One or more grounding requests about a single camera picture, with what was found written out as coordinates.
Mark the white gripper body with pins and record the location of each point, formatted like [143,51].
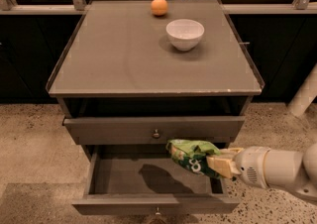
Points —
[250,165]

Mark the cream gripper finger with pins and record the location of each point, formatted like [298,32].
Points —
[230,151]
[224,166]

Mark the green rice chip bag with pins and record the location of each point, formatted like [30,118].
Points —
[192,155]

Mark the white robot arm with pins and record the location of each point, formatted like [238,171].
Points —
[264,167]

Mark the grey open middle drawer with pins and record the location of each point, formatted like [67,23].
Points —
[143,180]

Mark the grey wooden drawer cabinet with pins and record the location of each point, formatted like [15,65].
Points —
[120,63]

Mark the grey top drawer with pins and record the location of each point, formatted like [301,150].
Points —
[152,130]

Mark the white ceramic bowl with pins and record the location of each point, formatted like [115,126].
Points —
[184,34]

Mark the orange fruit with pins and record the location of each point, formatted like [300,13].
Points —
[159,7]

